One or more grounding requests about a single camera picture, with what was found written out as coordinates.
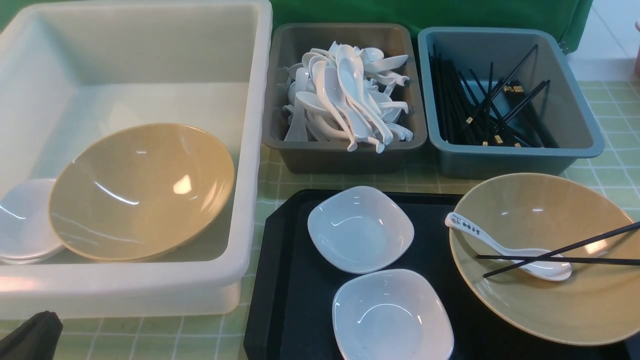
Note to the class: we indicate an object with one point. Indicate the grey spoon bin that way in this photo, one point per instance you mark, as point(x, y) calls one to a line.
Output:
point(289, 42)

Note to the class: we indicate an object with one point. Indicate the green cloth backdrop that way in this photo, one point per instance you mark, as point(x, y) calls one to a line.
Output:
point(563, 20)

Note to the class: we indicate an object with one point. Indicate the black chopstick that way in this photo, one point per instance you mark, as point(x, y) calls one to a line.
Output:
point(562, 260)
point(548, 256)

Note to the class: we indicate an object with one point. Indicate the large white plastic tub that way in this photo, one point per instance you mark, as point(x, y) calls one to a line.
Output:
point(75, 72)

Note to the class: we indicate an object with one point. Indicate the tan bowl in tub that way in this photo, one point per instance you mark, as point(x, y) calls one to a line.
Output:
point(141, 192)

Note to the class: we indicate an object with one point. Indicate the white square dish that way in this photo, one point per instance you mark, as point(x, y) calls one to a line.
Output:
point(393, 314)
point(360, 230)

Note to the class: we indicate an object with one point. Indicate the tan noodle bowl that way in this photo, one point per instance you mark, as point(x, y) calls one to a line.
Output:
point(597, 305)

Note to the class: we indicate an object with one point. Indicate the bundle of black chopsticks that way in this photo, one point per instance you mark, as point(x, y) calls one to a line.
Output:
point(504, 117)

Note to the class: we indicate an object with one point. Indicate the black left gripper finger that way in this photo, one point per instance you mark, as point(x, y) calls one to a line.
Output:
point(35, 339)

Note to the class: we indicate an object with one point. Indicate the green checked tablecloth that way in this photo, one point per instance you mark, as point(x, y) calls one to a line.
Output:
point(614, 173)

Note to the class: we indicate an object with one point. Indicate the pile of white spoons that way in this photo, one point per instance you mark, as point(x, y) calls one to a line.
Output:
point(343, 94)

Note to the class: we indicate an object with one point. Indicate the blue chopstick bin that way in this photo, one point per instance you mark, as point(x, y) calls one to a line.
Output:
point(561, 107)

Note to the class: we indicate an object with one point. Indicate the white dish in tub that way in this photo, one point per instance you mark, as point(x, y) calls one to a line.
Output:
point(26, 234)

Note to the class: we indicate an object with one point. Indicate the black serving tray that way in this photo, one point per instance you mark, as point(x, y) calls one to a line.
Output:
point(290, 316)

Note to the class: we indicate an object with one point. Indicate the white soup spoon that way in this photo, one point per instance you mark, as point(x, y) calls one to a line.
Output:
point(544, 270)

